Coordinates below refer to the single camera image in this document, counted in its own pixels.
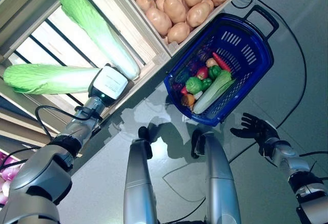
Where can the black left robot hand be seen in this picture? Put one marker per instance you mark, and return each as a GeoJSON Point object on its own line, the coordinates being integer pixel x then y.
{"type": "Point", "coordinates": [110, 83]}

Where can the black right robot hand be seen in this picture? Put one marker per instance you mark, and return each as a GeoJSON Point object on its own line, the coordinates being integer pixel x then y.
{"type": "Point", "coordinates": [261, 131]}

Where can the napa cabbage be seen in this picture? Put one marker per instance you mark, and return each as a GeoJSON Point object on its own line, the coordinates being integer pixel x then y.
{"type": "Point", "coordinates": [51, 78]}
{"type": "Point", "coordinates": [212, 93]}
{"type": "Point", "coordinates": [102, 31]}

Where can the blue plastic shopping basket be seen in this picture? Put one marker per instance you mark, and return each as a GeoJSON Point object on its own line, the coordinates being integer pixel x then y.
{"type": "Point", "coordinates": [265, 60]}

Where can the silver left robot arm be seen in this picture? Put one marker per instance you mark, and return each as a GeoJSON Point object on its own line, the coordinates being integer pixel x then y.
{"type": "Point", "coordinates": [38, 172]}

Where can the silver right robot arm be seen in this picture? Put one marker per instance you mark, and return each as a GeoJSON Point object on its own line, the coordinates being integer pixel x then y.
{"type": "Point", "coordinates": [284, 154]}

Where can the silver right robot leg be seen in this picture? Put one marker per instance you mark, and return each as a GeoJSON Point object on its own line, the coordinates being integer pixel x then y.
{"type": "Point", "coordinates": [220, 178]}

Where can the silver robot leg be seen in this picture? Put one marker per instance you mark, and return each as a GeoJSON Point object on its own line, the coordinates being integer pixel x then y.
{"type": "Point", "coordinates": [138, 183]}
{"type": "Point", "coordinates": [220, 178]}

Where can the wooden crate with potatoes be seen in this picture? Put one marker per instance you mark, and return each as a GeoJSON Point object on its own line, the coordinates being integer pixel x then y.
{"type": "Point", "coordinates": [173, 48]}

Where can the small green pepper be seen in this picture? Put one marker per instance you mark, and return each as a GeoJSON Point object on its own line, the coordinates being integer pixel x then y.
{"type": "Point", "coordinates": [206, 84]}

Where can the small white mushroom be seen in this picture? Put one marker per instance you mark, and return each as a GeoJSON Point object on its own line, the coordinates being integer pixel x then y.
{"type": "Point", "coordinates": [197, 95]}

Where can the green bell pepper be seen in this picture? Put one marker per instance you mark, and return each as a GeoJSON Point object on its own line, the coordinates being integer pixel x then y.
{"type": "Point", "coordinates": [214, 72]}

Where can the wooden crate with white slats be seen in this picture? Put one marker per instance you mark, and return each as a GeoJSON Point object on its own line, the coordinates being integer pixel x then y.
{"type": "Point", "coordinates": [46, 39]}

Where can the orange fruit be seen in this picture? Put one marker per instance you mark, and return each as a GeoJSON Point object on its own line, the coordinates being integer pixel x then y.
{"type": "Point", "coordinates": [187, 99]}

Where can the single red carrot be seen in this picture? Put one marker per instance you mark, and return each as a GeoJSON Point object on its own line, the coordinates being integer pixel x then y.
{"type": "Point", "coordinates": [221, 61]}

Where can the round green vegetable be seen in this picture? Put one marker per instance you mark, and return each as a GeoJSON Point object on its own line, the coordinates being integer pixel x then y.
{"type": "Point", "coordinates": [194, 85]}

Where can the red bell pepper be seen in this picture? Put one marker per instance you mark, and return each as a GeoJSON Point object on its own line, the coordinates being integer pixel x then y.
{"type": "Point", "coordinates": [202, 72]}

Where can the small tan onion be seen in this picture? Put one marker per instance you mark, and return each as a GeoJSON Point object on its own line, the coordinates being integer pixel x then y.
{"type": "Point", "coordinates": [211, 62]}

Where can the pile of brown potatoes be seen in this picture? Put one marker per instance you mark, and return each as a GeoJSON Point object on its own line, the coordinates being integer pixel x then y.
{"type": "Point", "coordinates": [174, 8]}

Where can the silver left robot leg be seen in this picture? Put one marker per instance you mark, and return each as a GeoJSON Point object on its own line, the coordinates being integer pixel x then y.
{"type": "Point", "coordinates": [138, 183]}

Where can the pile of purple onions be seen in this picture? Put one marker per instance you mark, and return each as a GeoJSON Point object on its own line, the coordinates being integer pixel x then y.
{"type": "Point", "coordinates": [7, 167]}

